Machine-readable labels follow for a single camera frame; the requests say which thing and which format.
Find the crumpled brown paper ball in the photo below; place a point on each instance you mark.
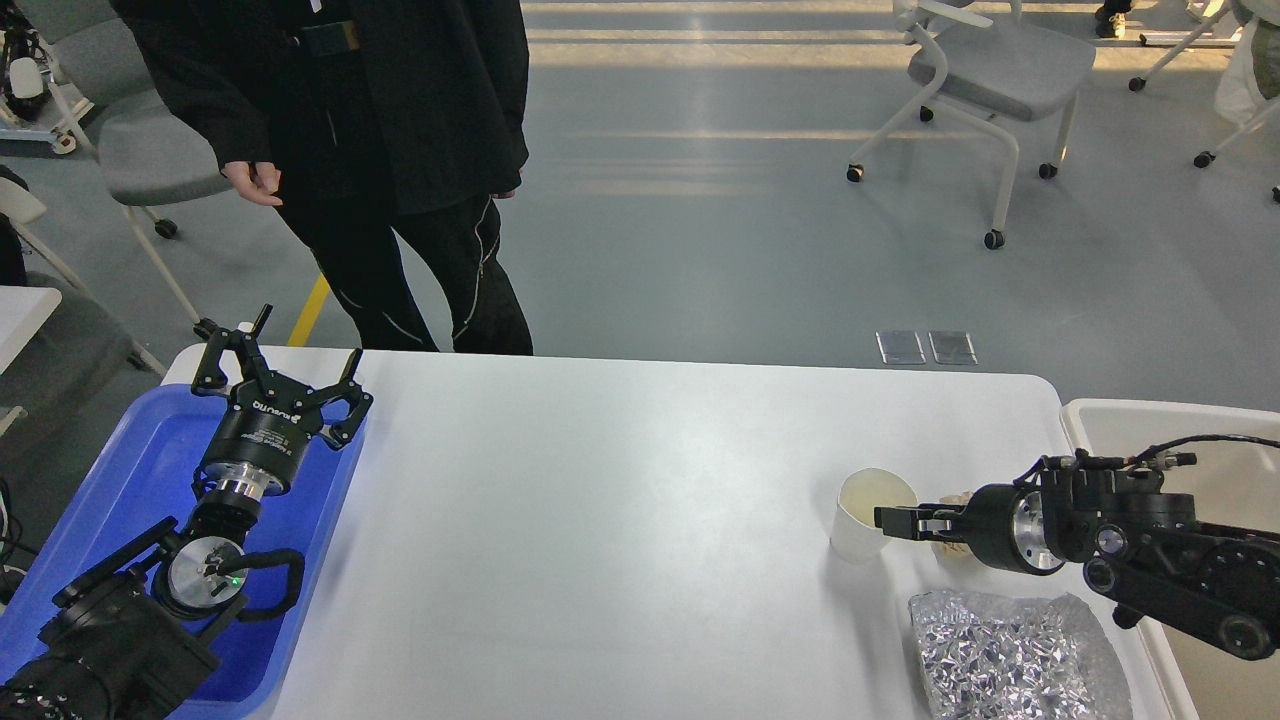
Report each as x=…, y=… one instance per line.
x=955, y=551

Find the metal floor plate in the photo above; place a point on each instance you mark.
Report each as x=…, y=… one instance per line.
x=900, y=348
x=953, y=348

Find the person in black clothes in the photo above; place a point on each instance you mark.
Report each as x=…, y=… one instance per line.
x=364, y=125

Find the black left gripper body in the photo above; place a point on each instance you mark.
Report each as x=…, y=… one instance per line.
x=262, y=440

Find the white chair far right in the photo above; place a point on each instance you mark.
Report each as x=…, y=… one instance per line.
x=1247, y=93

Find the white paper cup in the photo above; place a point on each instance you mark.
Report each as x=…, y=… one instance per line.
x=854, y=535

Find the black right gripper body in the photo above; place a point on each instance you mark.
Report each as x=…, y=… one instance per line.
x=1003, y=526

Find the grey chair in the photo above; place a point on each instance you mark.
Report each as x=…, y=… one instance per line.
x=977, y=69
x=147, y=157

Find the grey chair right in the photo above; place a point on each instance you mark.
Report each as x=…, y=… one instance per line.
x=977, y=69

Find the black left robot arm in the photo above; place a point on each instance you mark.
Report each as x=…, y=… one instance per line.
x=177, y=582

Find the blue plastic tray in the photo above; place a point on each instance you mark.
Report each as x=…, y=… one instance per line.
x=141, y=477

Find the left metal floor plate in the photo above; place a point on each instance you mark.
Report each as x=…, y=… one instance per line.
x=900, y=348

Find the crumpled silver foil bag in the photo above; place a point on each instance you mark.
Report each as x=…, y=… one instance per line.
x=988, y=656

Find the right metal floor plate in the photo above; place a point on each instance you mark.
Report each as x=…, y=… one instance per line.
x=953, y=348

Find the grey chair left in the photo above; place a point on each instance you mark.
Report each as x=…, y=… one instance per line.
x=147, y=157

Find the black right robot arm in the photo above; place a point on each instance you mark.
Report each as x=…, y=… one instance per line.
x=1139, y=546

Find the person with black-white sneakers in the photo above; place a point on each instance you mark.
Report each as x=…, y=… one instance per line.
x=1110, y=19

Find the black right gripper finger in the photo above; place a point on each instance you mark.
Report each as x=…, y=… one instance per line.
x=920, y=512
x=918, y=528

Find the white plastic bin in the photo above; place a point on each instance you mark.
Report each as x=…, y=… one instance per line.
x=1234, y=484

